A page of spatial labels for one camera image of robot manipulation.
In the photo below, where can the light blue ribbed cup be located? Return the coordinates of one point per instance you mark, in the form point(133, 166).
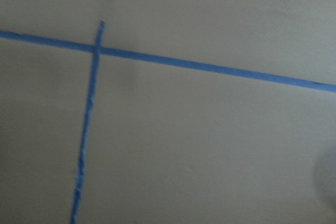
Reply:
point(324, 178)

